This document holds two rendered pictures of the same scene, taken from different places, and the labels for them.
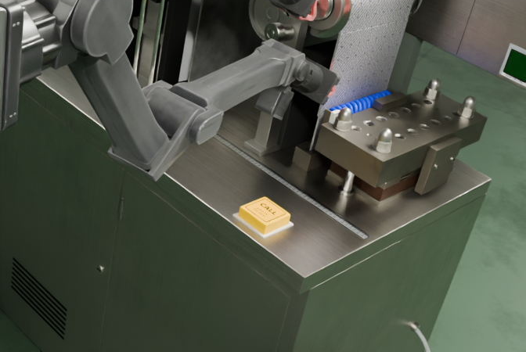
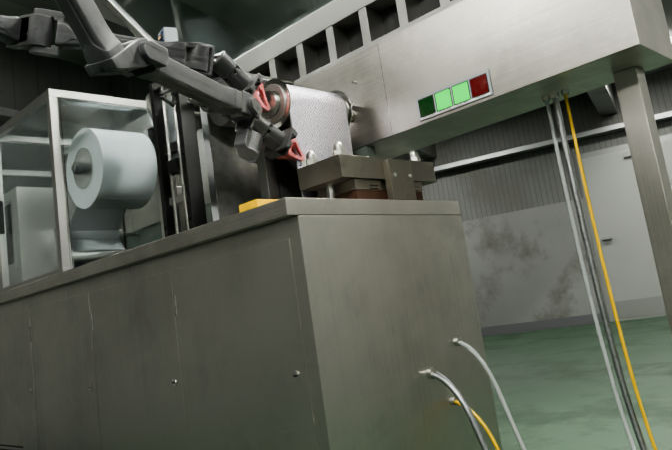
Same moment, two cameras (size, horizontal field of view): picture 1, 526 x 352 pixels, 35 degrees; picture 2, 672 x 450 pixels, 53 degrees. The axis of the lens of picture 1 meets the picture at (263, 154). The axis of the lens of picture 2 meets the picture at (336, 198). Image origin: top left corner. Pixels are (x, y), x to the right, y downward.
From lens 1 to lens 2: 1.22 m
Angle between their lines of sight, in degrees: 39
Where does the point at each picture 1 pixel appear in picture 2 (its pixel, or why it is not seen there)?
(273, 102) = (244, 136)
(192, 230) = (219, 264)
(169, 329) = (229, 377)
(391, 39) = (340, 133)
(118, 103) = not seen: outside the picture
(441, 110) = not seen: hidden behind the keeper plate
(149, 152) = (105, 41)
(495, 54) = (412, 113)
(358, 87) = not seen: hidden behind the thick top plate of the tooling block
